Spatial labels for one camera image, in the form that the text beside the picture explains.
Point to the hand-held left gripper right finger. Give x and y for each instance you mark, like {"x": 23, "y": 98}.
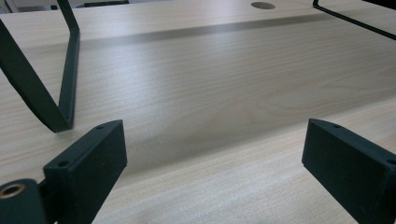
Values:
{"x": 351, "y": 169}

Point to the dark green metal frame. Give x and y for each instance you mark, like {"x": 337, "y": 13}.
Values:
{"x": 26, "y": 82}

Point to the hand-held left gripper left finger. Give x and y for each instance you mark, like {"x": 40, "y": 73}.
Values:
{"x": 85, "y": 169}

